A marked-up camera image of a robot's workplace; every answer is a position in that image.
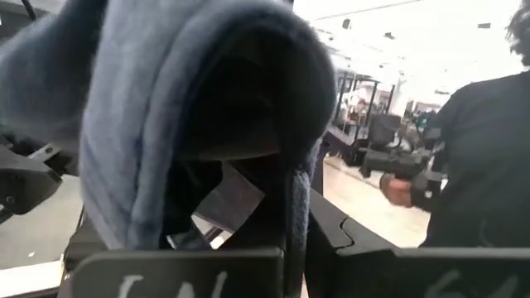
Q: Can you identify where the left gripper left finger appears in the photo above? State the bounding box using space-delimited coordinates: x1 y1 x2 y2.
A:
56 247 286 298

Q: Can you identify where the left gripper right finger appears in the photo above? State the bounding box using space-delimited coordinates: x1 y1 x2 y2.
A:
304 188 530 298

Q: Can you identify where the dark blue denim cap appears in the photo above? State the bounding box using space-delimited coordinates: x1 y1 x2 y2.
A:
0 0 339 298

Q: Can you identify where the person's hand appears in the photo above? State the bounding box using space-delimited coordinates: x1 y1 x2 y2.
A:
378 172 415 209

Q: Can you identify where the person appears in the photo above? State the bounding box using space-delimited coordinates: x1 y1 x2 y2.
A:
378 0 530 249

